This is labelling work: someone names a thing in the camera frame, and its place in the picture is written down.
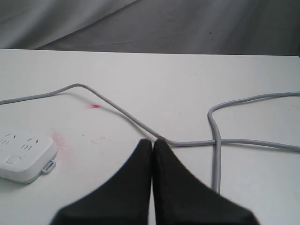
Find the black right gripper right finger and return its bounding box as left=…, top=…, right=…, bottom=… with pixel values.
left=152, top=139, right=259, bottom=225

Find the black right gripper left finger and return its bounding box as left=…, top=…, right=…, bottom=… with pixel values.
left=51, top=139, right=152, bottom=225

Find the white five-outlet power strip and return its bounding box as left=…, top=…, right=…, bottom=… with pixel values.
left=0, top=128, right=57, bottom=184

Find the grey backdrop cloth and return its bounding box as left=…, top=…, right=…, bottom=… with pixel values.
left=0, top=0, right=300, bottom=56

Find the grey power cable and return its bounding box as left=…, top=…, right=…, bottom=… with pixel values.
left=0, top=83, right=300, bottom=194

